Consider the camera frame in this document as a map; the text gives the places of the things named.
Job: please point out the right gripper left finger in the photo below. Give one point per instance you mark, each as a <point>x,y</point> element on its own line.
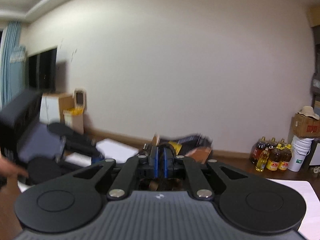
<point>72,201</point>

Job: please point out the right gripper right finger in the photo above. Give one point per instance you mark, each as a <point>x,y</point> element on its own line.
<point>248,202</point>

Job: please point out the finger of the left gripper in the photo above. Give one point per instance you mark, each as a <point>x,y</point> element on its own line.
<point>74,141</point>

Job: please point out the brown leather work boot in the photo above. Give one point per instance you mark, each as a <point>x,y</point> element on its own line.
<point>195,146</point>

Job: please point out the dark brown shoelace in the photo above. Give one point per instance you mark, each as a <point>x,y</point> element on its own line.
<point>166,163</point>

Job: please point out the person's left hand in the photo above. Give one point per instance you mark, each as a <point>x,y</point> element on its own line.
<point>9,169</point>

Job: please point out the white yellow trash bin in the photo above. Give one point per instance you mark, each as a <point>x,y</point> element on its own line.
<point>74,117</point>

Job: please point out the white wooden tv cabinet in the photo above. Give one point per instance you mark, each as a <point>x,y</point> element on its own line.
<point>53,105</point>

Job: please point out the cooking oil bottles cluster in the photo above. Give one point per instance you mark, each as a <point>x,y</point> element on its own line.
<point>271,155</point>

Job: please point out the white plastic bucket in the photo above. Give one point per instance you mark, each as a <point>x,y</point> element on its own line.
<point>300,149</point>

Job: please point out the tall dark storage shelf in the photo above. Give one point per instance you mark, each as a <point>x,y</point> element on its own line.
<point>313,16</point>

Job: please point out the black flat television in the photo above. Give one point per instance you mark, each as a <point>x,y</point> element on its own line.
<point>41,70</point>

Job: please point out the blue window curtain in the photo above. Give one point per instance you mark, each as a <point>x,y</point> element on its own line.
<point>13,58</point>

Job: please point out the cardboard box with hat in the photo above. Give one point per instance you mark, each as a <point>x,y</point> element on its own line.
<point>306,123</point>

